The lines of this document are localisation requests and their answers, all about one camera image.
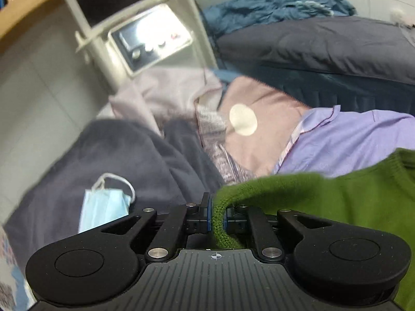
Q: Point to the blue crumpled blanket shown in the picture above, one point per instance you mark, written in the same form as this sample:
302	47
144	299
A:
259	6

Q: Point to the white appliance with control panel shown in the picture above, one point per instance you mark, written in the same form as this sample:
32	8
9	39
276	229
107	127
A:
152	39

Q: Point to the light grey cloth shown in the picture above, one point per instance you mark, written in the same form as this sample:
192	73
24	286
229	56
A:
409	35

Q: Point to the grey striped cloth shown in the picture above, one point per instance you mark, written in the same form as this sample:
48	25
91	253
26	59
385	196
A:
215	142

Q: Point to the dark teal quilted bedding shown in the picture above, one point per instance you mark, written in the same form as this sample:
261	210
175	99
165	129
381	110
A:
340	87

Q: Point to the pink cloth with white circle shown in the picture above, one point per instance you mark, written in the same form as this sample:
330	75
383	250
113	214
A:
262	149

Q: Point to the light purple shirt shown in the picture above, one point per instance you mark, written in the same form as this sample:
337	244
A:
350	142

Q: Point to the wooden shelf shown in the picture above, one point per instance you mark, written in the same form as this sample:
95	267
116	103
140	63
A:
26	5

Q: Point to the pale lilac cloth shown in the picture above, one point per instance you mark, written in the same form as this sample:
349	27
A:
168	94

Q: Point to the patterned bed sheet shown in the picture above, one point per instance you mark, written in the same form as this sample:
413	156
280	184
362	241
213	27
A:
11	272

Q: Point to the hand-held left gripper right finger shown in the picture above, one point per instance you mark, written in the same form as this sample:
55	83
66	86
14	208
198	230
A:
228	221

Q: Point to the green knitted sweater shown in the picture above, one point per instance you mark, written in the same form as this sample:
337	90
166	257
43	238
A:
324	201

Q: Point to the dark grey blanket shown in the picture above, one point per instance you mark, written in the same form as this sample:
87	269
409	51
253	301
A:
129	149

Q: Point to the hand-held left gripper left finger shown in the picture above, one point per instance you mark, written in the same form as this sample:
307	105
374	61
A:
207	215

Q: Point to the blue face mask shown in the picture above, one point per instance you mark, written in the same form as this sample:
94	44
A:
102	209

